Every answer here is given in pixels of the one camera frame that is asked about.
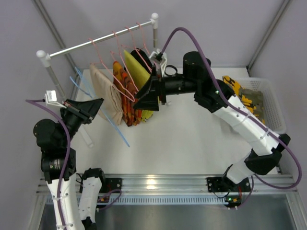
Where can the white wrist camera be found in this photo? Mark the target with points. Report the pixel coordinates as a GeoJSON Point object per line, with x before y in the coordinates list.
{"type": "Point", "coordinates": [160, 60]}
{"type": "Point", "coordinates": [51, 99]}

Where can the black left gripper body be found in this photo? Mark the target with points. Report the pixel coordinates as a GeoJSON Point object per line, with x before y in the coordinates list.
{"type": "Point", "coordinates": [78, 114]}

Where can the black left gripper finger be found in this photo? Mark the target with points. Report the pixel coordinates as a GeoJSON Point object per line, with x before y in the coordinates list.
{"type": "Point", "coordinates": [91, 108]}
{"type": "Point", "coordinates": [76, 104]}

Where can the white metal clothes rack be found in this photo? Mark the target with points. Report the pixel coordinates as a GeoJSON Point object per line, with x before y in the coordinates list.
{"type": "Point", "coordinates": [45, 57]}

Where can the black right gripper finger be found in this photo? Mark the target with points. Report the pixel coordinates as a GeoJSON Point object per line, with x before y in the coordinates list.
{"type": "Point", "coordinates": [148, 102]}
{"type": "Point", "coordinates": [146, 87]}

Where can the beige trousers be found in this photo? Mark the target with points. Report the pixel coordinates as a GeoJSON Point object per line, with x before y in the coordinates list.
{"type": "Point", "coordinates": [105, 89]}

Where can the white perforated plastic basket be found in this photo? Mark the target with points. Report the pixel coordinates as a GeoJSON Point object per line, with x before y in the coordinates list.
{"type": "Point", "coordinates": [272, 112]}

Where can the black base bracket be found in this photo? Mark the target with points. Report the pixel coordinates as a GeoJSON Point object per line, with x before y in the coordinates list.
{"type": "Point", "coordinates": [216, 185]}
{"type": "Point", "coordinates": [110, 184]}

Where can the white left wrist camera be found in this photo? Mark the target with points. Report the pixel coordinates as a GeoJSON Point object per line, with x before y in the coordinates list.
{"type": "Point", "coordinates": [51, 99]}

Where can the pink hanger with lime trousers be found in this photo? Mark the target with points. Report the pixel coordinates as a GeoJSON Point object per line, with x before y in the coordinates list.
{"type": "Point", "coordinates": [144, 48]}

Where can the pink hanger with black trousers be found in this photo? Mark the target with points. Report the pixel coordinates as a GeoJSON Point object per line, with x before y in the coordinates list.
{"type": "Point", "coordinates": [139, 25]}

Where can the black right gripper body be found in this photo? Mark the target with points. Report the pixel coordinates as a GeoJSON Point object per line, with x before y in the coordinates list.
{"type": "Point", "coordinates": [160, 86]}

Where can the aluminium mounting rail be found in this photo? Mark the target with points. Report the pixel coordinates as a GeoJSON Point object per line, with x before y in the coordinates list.
{"type": "Point", "coordinates": [185, 184]}

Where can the green yellow camouflage trousers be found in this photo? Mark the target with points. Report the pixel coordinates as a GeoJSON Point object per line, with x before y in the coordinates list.
{"type": "Point", "coordinates": [252, 100]}

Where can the black left base bracket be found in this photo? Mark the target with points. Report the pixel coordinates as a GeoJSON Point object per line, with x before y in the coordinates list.
{"type": "Point", "coordinates": [110, 184]}

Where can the pink hanger with beige trousers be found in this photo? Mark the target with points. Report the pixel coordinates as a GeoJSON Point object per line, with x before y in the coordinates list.
{"type": "Point", "coordinates": [105, 69]}

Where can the blue wire hanger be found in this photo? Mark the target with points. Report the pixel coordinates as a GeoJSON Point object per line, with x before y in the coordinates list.
{"type": "Point", "coordinates": [90, 92]}

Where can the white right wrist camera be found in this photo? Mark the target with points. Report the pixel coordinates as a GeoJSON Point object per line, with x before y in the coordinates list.
{"type": "Point", "coordinates": [160, 60]}

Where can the lime green trousers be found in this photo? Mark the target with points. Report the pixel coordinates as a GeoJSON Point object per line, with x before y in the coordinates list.
{"type": "Point", "coordinates": [140, 75]}

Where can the black trousers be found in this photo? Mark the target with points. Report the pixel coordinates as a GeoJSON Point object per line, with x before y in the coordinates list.
{"type": "Point", "coordinates": [143, 59]}

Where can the grey slotted cable duct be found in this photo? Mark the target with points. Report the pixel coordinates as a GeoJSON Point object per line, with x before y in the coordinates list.
{"type": "Point", "coordinates": [163, 200]}

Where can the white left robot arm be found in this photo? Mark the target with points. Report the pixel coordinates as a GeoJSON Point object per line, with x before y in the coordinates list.
{"type": "Point", "coordinates": [58, 164]}

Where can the black right base bracket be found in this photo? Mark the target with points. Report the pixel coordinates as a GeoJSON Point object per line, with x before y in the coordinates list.
{"type": "Point", "coordinates": [216, 185]}

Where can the orange camouflage trousers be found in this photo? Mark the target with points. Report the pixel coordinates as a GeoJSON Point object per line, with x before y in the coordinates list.
{"type": "Point", "coordinates": [124, 84]}

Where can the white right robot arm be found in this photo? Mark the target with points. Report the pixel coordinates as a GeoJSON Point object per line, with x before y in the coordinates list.
{"type": "Point", "coordinates": [220, 100]}

